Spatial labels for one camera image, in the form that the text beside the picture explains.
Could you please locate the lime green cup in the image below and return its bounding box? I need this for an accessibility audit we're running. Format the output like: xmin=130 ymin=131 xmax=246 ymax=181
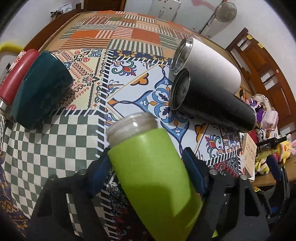
xmin=107 ymin=113 xmax=203 ymax=240

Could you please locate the dark teal cup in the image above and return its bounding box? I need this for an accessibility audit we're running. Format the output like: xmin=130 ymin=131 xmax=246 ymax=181
xmin=11 ymin=51 xmax=73 ymax=130

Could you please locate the yellow plush toy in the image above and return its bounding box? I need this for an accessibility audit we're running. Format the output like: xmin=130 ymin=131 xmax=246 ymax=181
xmin=255 ymin=141 xmax=295 ymax=175

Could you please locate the dark wine bottle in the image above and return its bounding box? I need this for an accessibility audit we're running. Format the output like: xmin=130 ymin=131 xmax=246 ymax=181
xmin=256 ymin=134 xmax=292 ymax=153

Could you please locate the stuffed doll in purple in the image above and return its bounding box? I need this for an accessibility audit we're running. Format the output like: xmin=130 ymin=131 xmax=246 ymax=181
xmin=245 ymin=94 xmax=271 ymax=125

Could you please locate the black steel thermos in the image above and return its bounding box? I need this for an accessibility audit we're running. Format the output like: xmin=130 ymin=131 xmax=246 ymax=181
xmin=169 ymin=69 xmax=257 ymax=133

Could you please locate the white tumbler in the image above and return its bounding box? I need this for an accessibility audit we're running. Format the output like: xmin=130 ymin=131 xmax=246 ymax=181
xmin=171 ymin=37 xmax=241 ymax=94

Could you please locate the red bottle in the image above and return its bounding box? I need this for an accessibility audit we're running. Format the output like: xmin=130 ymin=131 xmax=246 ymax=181
xmin=0 ymin=49 xmax=40 ymax=120

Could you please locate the patterned tablecloth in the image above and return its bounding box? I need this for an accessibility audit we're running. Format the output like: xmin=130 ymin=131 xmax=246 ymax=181
xmin=1 ymin=49 xmax=241 ymax=236

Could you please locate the standing electric fan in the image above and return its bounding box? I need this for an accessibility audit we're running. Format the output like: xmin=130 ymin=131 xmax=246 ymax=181
xmin=200 ymin=1 xmax=237 ymax=38

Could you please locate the striped patchwork bed mat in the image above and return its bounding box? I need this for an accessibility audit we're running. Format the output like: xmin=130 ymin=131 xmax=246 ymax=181
xmin=45 ymin=10 xmax=232 ymax=61

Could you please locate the clothes pile by door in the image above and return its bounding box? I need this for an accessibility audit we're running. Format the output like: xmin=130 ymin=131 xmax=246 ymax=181
xmin=50 ymin=3 xmax=73 ymax=21

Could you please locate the yellow foam handle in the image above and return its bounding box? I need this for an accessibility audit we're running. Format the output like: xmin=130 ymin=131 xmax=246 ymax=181
xmin=0 ymin=42 xmax=23 ymax=54

